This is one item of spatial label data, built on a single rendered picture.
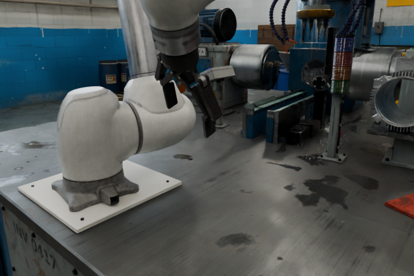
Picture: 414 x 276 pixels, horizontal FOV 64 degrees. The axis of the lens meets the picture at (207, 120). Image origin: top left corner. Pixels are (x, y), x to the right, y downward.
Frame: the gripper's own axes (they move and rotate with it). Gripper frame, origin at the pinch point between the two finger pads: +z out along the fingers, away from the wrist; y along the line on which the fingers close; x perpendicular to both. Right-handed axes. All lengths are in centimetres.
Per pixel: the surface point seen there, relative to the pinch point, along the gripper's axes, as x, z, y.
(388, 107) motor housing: 65, 29, 25
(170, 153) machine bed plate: 3.9, 39.0, -21.7
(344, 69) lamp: 54, 13, 11
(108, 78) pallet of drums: 140, 336, -444
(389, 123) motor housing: 55, 26, 30
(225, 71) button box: 51, 40, -39
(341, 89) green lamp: 51, 18, 13
